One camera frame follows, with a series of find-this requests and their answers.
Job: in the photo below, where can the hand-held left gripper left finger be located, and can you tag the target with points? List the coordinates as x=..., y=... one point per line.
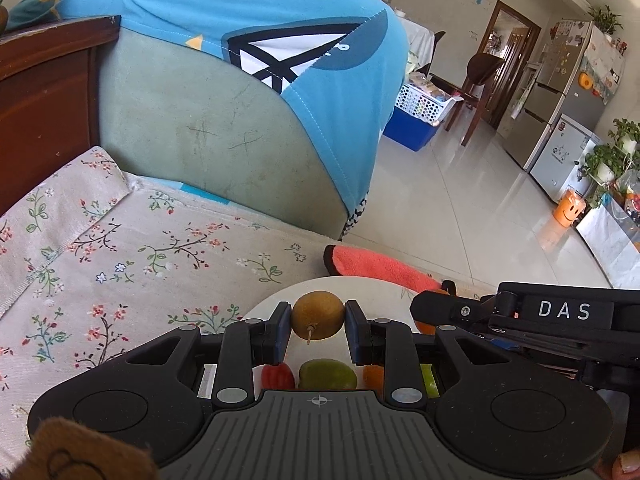
x=282, y=332

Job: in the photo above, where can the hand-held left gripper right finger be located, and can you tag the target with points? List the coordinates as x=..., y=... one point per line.
x=352, y=332

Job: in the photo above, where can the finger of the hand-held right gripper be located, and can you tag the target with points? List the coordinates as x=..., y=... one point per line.
x=440, y=306

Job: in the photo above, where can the small orange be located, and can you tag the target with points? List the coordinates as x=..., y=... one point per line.
x=425, y=329
x=372, y=376

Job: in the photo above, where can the brown round fruit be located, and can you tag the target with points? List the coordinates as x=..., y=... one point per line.
x=317, y=315

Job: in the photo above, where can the white plate with flower print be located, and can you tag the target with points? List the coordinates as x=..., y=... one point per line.
x=380, y=300

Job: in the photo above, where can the red cherry tomato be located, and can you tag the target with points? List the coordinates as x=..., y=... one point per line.
x=277, y=376

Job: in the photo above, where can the green round fruit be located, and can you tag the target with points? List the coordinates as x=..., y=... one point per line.
x=429, y=380
x=327, y=374

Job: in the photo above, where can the person's right hand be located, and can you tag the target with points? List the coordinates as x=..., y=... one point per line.
x=625, y=467

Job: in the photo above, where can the pink towel with black trim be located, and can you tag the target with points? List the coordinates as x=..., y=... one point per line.
x=370, y=265

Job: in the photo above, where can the white low cabinet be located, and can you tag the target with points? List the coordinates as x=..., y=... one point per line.
x=610, y=245

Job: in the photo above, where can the orange smiley bucket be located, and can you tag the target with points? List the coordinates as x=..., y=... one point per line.
x=567, y=210

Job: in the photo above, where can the houndstooth sofa cover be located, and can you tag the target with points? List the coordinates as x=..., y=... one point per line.
x=356, y=215

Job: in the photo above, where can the floral tablecloth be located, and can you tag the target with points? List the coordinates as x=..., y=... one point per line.
x=150, y=260

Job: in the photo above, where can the small white freezer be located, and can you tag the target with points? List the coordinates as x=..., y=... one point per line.
x=565, y=155

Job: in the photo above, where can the potted green plant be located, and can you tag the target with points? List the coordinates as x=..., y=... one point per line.
x=607, y=155

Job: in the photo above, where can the blue plastic bin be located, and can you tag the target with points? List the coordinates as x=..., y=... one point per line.
x=407, y=132

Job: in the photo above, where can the white plastic basket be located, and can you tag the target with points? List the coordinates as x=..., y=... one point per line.
x=420, y=105

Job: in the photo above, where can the green sofa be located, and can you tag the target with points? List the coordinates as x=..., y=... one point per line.
x=200, y=135

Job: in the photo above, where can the silver refrigerator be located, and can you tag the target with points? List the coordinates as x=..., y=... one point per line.
x=550, y=85

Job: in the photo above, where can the brown plush toy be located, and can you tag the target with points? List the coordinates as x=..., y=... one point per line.
x=75, y=455

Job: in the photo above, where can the dark wooden chair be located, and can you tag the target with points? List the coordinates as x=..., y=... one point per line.
x=480, y=67

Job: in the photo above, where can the printed refrigerator cover cloth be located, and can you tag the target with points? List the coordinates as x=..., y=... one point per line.
x=602, y=65

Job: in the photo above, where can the table with white cloth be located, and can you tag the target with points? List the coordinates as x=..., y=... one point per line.
x=417, y=40

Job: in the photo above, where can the plant on refrigerator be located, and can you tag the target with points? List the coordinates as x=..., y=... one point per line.
x=606, y=20

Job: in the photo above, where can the blue printed blanket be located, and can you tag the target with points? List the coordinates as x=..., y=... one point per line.
x=200, y=0

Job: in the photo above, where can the brown wooden door frame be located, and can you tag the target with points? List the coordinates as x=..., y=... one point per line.
x=530, y=35

